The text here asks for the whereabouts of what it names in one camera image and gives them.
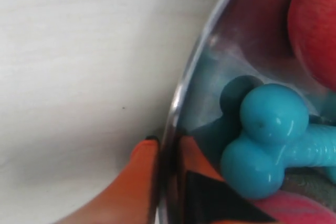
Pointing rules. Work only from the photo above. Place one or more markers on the round steel plate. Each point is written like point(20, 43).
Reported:
point(242, 43)

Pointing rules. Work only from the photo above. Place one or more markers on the turquoise bone toy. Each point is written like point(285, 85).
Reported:
point(277, 133)

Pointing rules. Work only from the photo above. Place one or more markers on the red apple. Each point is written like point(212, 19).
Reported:
point(311, 29)

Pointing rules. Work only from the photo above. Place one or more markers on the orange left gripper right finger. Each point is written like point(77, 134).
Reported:
point(205, 197)

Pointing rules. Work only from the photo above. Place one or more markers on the pink peach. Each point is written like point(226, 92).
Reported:
point(289, 207)

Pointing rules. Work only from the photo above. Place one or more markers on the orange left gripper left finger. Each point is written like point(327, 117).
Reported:
point(132, 197)

